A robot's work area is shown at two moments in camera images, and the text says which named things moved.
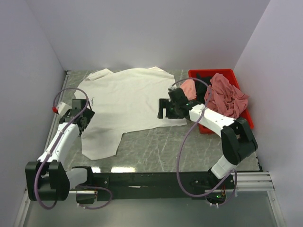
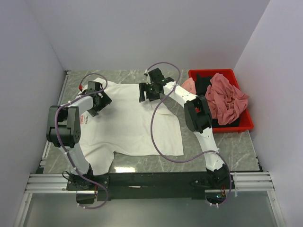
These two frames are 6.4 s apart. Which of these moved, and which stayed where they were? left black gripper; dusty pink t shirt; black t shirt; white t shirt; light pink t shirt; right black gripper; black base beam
Moved: right black gripper; white t shirt; left black gripper
Stayed: black base beam; dusty pink t shirt; light pink t shirt; black t shirt
